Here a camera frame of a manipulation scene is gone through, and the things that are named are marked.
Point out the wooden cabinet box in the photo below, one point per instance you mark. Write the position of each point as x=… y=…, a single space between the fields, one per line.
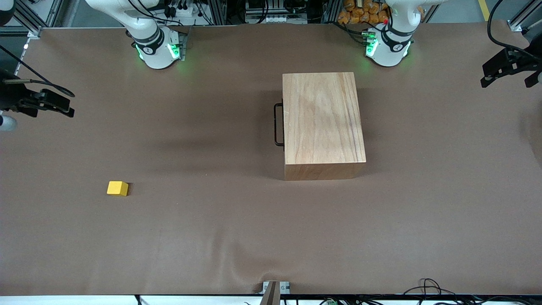
x=324 y=123

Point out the aluminium frame profile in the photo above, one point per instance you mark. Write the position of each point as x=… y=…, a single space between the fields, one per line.
x=523 y=19
x=38 y=17
x=217 y=10

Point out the orange bagged items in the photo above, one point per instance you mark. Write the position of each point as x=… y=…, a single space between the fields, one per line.
x=360 y=12

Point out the white power strip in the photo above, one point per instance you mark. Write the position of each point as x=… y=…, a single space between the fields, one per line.
x=182 y=8

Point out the metal table clamp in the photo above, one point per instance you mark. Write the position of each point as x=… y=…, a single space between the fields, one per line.
x=275 y=290

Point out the brown table cloth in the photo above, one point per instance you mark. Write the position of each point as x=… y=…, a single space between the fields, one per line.
x=211 y=237

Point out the yellow block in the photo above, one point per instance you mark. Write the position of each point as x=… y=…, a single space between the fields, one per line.
x=117 y=188

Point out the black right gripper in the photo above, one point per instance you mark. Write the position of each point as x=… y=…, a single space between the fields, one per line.
x=9 y=96

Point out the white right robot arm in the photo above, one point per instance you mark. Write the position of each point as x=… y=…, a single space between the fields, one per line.
x=156 y=55

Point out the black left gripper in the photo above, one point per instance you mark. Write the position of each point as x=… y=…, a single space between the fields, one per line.
x=521 y=62

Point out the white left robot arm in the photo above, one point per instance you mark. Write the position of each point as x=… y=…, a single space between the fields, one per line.
x=389 y=55

